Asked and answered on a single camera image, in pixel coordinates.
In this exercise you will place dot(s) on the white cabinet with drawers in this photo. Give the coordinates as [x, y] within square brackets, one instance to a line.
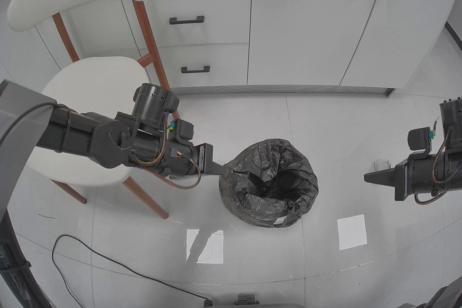
[306, 10]

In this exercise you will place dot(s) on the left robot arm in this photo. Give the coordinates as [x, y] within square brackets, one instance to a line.
[79, 133]

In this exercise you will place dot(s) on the black plastic bag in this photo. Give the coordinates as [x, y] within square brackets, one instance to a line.
[252, 162]

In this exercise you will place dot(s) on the white chair with wooden legs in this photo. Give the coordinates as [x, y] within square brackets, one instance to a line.
[94, 90]

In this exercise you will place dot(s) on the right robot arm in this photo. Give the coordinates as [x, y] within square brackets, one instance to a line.
[451, 119]

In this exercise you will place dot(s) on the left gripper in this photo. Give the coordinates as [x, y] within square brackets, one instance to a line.
[180, 162]

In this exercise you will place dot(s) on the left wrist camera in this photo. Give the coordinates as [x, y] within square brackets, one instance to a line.
[184, 129]

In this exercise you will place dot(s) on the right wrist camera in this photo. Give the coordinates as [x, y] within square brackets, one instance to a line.
[418, 138]

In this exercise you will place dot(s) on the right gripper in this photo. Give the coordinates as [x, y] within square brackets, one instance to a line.
[422, 173]

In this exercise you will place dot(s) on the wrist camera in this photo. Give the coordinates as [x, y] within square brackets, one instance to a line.
[184, 129]
[418, 138]

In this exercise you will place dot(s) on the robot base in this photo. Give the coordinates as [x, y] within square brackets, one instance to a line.
[247, 299]

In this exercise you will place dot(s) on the white paper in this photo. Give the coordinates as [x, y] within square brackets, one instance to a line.
[380, 165]

